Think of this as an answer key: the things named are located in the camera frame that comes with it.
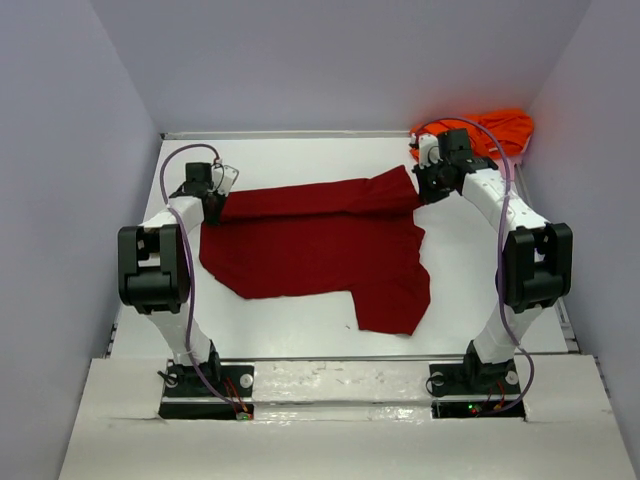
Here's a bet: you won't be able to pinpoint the orange t shirt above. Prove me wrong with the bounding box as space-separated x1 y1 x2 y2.
409 108 534 161

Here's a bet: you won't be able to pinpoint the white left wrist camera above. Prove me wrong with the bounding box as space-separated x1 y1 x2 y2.
212 164 239 196

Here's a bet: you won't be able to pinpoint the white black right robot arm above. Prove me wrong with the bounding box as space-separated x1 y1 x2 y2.
413 129 573 391

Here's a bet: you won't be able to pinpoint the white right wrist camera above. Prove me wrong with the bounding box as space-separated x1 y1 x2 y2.
417 133 440 166

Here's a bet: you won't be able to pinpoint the pink t shirt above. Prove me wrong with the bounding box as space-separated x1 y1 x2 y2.
491 150 523 179

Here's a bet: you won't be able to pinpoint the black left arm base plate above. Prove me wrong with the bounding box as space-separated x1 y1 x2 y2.
157 363 255 421

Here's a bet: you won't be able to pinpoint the white cardboard front cover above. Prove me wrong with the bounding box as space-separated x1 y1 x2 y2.
61 355 635 479

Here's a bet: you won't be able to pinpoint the dark red t shirt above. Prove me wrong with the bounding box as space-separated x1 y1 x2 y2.
199 166 431 336

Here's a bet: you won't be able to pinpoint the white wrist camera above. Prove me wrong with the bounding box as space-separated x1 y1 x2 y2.
417 133 440 166
212 164 239 196

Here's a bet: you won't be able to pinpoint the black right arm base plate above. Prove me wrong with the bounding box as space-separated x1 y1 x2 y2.
425 361 526 420

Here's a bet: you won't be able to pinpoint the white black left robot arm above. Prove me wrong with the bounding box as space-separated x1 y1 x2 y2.
117 162 239 385

